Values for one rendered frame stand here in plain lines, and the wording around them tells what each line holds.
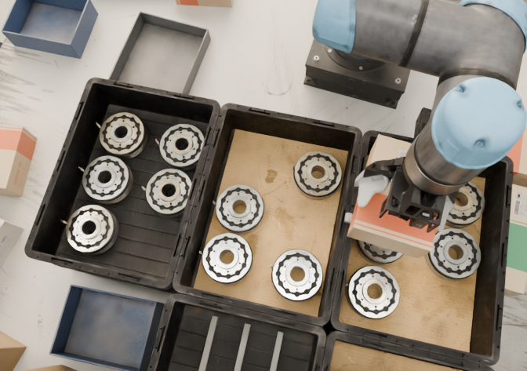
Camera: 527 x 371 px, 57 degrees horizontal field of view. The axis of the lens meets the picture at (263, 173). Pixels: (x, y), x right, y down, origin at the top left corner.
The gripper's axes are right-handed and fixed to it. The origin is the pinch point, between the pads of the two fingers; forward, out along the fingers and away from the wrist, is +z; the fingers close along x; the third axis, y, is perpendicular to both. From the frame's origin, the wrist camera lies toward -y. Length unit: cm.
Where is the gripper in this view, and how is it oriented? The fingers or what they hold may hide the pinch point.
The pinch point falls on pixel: (400, 194)
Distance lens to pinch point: 80.5
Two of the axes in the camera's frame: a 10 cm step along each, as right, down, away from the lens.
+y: -3.1, 9.1, -2.8
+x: 9.5, 2.9, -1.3
